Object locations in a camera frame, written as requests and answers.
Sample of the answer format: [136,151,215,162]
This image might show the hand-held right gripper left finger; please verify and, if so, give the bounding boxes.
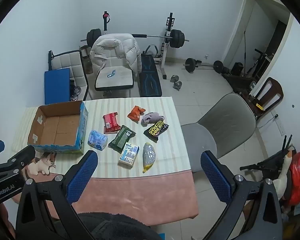
[16,150,98,240]

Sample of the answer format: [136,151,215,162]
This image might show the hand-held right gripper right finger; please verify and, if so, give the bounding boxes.
[200,150,283,240]

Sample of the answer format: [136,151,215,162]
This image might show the cardboard box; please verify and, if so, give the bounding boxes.
[27,101,88,155]

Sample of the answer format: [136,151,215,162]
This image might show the white and blue tissue pack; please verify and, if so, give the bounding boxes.
[118,142,140,168]

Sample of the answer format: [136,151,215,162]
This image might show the green packet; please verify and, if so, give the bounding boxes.
[108,125,136,152]

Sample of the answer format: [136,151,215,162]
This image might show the red packet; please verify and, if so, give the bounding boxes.
[102,112,121,132]

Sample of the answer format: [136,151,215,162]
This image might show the silver glitter pouch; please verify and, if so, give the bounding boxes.
[142,142,157,174]

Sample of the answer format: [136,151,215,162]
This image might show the black wipes packet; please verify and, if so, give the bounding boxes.
[143,121,169,142]

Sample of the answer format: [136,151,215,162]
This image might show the orange packet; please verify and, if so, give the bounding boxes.
[127,106,146,122]

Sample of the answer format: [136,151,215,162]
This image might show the purple sock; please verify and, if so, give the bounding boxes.
[141,112,165,127]

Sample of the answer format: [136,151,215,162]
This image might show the person's left forearm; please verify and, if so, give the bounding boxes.
[0,202,15,240]

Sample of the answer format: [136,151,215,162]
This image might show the black metal stand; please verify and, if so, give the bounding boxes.
[240,135,294,180]

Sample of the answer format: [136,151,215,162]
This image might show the striped table mat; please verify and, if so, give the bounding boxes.
[12,97,193,179]

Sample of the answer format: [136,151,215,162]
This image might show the person's dark fleece clothing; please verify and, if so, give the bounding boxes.
[76,212,150,240]

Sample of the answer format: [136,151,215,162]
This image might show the grey chair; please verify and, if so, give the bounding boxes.
[181,93,256,173]

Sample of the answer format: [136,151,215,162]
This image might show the pink cat-print tablecloth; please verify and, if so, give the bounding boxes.
[11,152,199,227]

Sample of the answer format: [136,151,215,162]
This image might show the white goose plush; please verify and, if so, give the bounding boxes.
[275,149,297,200]

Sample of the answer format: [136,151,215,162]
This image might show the blue board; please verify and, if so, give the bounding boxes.
[44,68,71,105]

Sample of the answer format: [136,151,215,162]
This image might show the chrome weight plates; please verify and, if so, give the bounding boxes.
[70,85,84,100]

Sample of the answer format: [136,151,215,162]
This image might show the dark equipment pile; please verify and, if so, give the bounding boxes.
[222,62,258,93]

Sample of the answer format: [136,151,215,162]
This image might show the white padded chair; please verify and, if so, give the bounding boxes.
[94,55,135,98]
[48,50,89,100]

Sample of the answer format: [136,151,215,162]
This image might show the brown wooden chair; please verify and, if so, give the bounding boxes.
[250,77,284,120]

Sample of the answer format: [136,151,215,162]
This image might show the small barbell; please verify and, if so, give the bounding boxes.
[183,58,224,73]

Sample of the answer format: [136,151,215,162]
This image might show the black weight bench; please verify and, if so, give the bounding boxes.
[139,44,163,97]

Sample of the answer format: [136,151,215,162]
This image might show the white puffer jacket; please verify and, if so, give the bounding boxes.
[90,33,142,77]

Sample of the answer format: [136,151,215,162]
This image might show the barbell with black plates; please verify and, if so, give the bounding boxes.
[80,29,190,49]

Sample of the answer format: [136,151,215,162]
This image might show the black wall cable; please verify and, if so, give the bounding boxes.
[256,115,278,128]

